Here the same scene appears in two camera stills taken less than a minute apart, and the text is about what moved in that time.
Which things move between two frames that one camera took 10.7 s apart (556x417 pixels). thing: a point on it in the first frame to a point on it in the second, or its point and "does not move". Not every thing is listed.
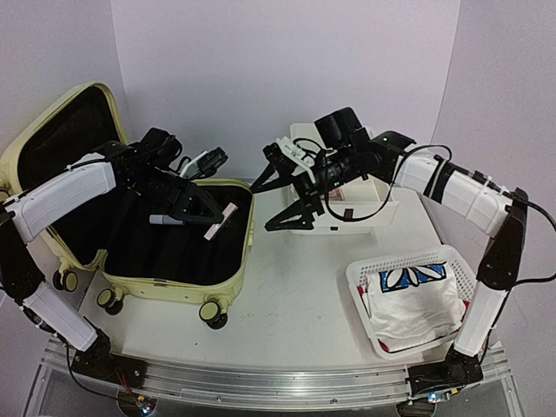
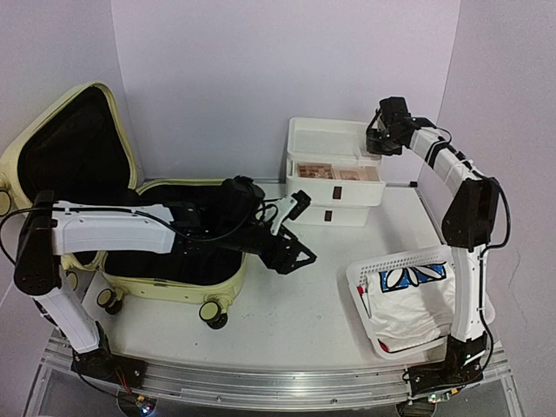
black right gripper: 300,208 to 373,149
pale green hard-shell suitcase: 115,240 does not move
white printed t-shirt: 412,305 does not move
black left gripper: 197,205 to 285,265
